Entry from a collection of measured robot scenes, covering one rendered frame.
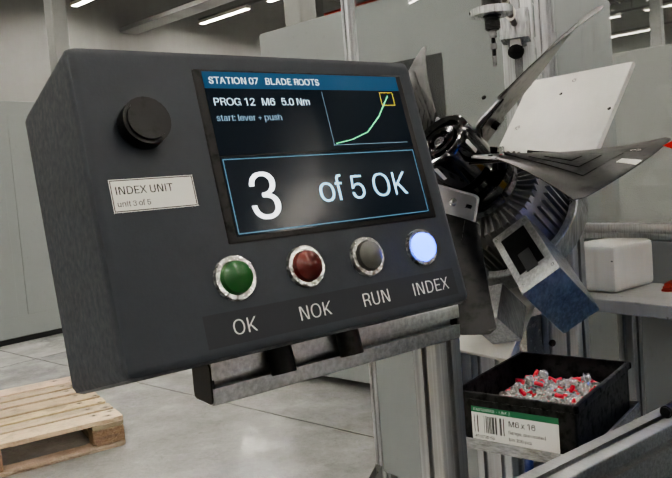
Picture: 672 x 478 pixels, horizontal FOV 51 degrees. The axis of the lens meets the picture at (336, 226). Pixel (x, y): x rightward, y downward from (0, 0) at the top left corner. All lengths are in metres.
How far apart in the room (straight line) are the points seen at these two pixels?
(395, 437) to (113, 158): 2.41
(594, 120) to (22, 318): 5.70
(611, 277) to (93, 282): 1.44
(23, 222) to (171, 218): 6.21
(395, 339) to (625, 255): 1.22
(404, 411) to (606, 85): 1.50
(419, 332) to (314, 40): 3.45
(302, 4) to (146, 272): 7.19
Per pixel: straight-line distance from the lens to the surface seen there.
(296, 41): 4.09
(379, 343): 0.58
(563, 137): 1.55
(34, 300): 6.68
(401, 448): 2.74
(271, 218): 0.44
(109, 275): 0.40
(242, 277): 0.41
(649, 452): 0.91
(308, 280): 0.44
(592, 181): 1.04
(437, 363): 0.61
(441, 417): 0.62
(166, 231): 0.41
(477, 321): 1.10
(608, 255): 1.73
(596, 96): 1.59
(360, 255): 0.47
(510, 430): 0.96
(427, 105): 1.44
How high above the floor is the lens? 1.17
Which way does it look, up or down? 4 degrees down
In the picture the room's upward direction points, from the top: 5 degrees counter-clockwise
